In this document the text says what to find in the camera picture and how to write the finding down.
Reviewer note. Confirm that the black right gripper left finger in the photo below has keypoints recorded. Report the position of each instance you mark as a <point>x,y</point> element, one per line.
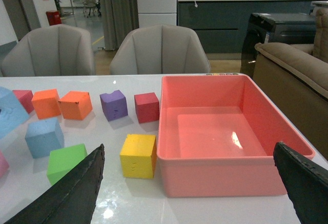
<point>72,199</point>

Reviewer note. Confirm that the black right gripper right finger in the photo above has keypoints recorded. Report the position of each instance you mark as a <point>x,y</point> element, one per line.
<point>305,183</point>

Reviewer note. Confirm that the light blue foam block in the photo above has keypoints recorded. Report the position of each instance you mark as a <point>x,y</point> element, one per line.
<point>44,136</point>
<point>13,113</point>

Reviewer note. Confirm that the green foam block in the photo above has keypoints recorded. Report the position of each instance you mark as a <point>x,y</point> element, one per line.
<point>63,160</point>

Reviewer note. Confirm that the pink foam block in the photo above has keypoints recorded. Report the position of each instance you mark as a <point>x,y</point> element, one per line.
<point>4,166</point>

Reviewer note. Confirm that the yellow foam block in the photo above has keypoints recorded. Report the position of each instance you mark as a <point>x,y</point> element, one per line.
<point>138,156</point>

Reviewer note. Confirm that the orange foam block right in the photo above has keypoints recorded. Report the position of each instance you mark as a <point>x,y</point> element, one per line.
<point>75,105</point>

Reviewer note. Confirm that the orange foam block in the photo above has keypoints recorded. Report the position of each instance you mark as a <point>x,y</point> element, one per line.
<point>45,103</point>
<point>75,105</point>

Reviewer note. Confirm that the orange foam block left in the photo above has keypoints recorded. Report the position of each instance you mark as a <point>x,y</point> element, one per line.
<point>45,103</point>

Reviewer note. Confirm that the purple foam block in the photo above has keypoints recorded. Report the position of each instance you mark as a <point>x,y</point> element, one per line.
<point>114,105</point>

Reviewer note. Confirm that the pink plastic bin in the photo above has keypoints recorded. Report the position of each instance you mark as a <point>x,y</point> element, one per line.
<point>217,134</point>

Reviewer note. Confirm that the magenta foam block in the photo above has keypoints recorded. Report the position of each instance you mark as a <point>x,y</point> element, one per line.
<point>25,98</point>

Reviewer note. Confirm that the tan sofa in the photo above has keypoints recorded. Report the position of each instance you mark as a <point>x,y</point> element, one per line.
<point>294,77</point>

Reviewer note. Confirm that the dark red foam block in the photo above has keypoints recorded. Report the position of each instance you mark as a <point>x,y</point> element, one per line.
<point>146,107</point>

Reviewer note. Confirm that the grey chair left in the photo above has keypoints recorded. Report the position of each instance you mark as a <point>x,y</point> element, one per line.
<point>58,50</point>

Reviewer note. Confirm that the grey chair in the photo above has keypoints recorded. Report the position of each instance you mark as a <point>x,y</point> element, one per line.
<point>58,50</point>
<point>160,49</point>

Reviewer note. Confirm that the black appliance box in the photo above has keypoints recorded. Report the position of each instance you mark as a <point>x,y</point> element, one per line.
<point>288,28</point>

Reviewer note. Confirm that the grey chair right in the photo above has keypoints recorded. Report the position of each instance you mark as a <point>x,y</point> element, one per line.
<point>160,49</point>

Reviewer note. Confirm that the red box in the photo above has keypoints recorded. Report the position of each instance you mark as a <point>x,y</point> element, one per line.
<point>53,17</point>

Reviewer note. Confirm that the dark grey counter cabinet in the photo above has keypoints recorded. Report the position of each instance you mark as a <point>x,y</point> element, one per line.
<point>221,25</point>

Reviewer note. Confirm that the white drawer cabinet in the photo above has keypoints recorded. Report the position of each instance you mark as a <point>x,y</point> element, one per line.
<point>154,12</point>

